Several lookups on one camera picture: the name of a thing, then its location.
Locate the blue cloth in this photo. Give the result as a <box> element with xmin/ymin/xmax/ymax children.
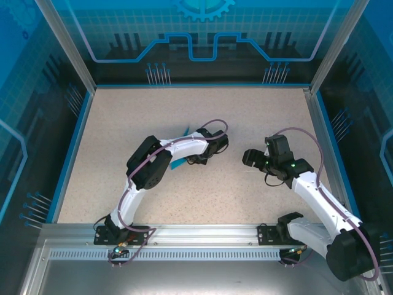
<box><xmin>169</xmin><ymin>125</ymin><xmax>192</xmax><ymax>171</ymax></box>

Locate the grey metal sheet panel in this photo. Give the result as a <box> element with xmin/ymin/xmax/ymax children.
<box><xmin>18</xmin><ymin>239</ymin><xmax>384</xmax><ymax>295</ymax></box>

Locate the blue edge strip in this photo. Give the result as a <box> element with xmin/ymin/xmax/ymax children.
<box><xmin>45</xmin><ymin>90</ymin><xmax>95</xmax><ymax>224</ymax></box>
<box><xmin>315</xmin><ymin>90</ymin><xmax>364</xmax><ymax>224</ymax></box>

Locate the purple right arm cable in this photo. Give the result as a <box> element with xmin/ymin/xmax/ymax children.
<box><xmin>271</xmin><ymin>127</ymin><xmax>380</xmax><ymax>282</ymax></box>

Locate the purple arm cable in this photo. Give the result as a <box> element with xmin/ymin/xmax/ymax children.
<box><xmin>271</xmin><ymin>127</ymin><xmax>380</xmax><ymax>282</ymax></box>
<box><xmin>107</xmin><ymin>119</ymin><xmax>230</xmax><ymax>267</ymax></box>

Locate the aluminium side rail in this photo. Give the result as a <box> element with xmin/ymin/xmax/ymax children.
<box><xmin>302</xmin><ymin>87</ymin><xmax>352</xmax><ymax>224</ymax></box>

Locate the aluminium mounting rail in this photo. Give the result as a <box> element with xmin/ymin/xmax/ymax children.
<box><xmin>41</xmin><ymin>223</ymin><xmax>367</xmax><ymax>247</ymax></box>

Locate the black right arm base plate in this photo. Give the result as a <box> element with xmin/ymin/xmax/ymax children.
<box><xmin>257</xmin><ymin>224</ymin><xmax>308</xmax><ymax>246</ymax></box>

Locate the slotted metal cable duct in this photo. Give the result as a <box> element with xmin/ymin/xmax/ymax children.
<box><xmin>48</xmin><ymin>249</ymin><xmax>285</xmax><ymax>262</ymax></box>

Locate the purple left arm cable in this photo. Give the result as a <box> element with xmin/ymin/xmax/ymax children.
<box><xmin>107</xmin><ymin>119</ymin><xmax>230</xmax><ymax>267</ymax></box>

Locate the right cable connector with light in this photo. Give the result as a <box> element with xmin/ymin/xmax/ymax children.
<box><xmin>287</xmin><ymin>244</ymin><xmax>309</xmax><ymax>256</ymax></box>

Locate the cable connector with light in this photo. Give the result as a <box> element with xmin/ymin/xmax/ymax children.
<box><xmin>111</xmin><ymin>241</ymin><xmax>136</xmax><ymax>258</ymax></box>
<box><xmin>287</xmin><ymin>244</ymin><xmax>309</xmax><ymax>256</ymax></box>

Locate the left cable connector with light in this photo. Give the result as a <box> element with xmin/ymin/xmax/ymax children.
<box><xmin>111</xmin><ymin>241</ymin><xmax>136</xmax><ymax>258</ymax></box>

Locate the aluminium frame post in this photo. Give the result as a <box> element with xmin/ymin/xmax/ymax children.
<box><xmin>34</xmin><ymin>0</ymin><xmax>98</xmax><ymax>93</ymax></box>
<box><xmin>309</xmin><ymin>0</ymin><xmax>374</xmax><ymax>93</ymax></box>

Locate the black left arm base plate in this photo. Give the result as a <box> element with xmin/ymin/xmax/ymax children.
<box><xmin>94</xmin><ymin>226</ymin><xmax>151</xmax><ymax>246</ymax></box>

